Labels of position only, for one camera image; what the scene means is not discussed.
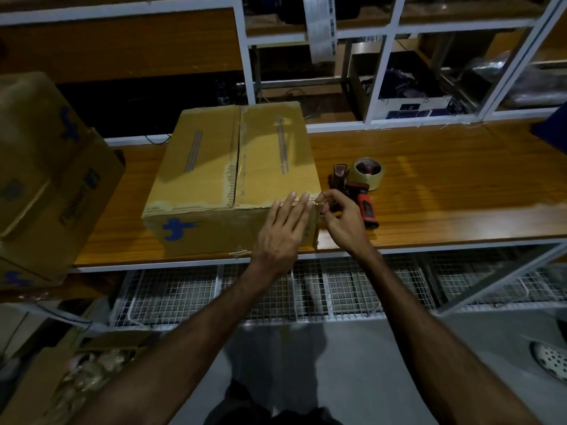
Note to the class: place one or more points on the person's left hand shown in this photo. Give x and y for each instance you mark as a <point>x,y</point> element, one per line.
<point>277,245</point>

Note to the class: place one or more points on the person's right hand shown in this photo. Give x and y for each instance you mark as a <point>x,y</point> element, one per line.
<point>347,225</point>

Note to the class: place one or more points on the person's left middle finger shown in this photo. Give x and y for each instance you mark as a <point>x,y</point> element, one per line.
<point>302,210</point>

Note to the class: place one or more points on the person's right thumb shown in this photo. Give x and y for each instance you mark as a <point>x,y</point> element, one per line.
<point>328,212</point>

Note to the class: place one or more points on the person's left little finger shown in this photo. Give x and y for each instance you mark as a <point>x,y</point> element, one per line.
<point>277,213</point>

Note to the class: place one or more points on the taped brown cardboard box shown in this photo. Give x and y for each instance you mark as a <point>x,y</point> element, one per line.
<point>212,172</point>

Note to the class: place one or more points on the person's left forearm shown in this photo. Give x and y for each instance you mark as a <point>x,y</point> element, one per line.
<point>177,349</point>

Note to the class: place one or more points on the person's right forearm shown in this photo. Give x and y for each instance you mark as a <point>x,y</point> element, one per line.
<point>434,345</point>

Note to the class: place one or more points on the red black tape dispenser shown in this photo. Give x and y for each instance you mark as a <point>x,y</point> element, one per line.
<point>361,199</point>

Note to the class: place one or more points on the clear packing tape roll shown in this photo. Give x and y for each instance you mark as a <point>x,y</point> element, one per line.
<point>370,173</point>

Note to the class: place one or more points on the open cardboard box dark contents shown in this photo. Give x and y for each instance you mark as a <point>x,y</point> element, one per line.
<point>394,84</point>

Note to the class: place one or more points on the white printed paper sheet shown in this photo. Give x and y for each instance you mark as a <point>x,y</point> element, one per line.
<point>320,28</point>

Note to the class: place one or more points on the person's dark trousers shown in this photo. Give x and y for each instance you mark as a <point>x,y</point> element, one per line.
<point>265,409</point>

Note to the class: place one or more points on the large blue-printed cardboard box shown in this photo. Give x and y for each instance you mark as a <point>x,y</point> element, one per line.
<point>44,181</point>

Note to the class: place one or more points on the clear plastic bag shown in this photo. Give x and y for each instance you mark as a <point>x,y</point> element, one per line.
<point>527,84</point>

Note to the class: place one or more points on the dark blue object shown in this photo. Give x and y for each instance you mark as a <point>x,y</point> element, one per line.
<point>553,130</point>

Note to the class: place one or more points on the open carton of plastic packets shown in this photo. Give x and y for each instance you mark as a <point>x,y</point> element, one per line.
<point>75,380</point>

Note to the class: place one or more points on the flat cardboard box blue print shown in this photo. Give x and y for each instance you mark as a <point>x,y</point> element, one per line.
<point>22,276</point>

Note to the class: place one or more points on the white perforated clog shoe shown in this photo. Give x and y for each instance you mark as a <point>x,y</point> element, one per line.
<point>551,360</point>

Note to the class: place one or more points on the white metal shelving frame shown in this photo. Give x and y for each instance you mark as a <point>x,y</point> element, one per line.
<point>385,26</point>

